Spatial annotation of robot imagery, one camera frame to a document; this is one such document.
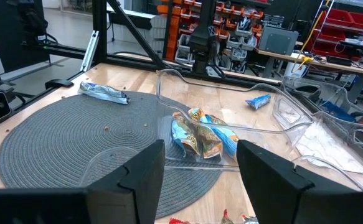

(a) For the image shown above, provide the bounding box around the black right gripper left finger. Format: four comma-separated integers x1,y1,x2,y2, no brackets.
0,139,166,224

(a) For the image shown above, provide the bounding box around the black panel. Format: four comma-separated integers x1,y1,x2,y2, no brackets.
0,0,50,74

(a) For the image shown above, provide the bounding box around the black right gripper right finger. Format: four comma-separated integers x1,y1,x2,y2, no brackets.
236,139,363,224

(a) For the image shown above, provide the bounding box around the green yellow granola bar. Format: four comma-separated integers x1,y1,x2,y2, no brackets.
188,107,225,160

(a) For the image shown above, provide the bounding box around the white container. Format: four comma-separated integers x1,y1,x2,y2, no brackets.
284,52,309,78

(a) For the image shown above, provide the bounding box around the black metal table frame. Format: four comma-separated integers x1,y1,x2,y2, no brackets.
21,0,283,90

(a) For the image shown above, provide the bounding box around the grey equipment box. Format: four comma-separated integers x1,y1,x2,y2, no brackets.
258,26,299,56

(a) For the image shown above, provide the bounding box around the blue green granola bar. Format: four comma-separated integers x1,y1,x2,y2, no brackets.
204,114,240,159
77,81,131,105

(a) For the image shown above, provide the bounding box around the black table clamp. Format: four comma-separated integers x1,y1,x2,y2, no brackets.
44,78,75,90

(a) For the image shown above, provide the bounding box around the orange parts bin rack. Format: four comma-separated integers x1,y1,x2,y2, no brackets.
156,0,265,65

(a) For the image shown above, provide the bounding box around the silver aluminium extrusion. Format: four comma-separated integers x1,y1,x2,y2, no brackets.
80,30,100,72

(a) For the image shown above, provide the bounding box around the red granola bar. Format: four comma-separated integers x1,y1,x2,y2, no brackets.
167,217,193,224
220,208,260,224

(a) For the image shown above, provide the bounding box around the red bin wire shelf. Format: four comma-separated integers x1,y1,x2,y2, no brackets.
305,0,363,62

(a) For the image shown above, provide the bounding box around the grey round woven placemat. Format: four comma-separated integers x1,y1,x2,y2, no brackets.
0,90,224,220

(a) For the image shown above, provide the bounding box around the yellow cable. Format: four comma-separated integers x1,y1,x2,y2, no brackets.
295,4,330,73

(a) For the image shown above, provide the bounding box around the wooden workbench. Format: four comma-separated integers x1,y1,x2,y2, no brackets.
254,46,363,103

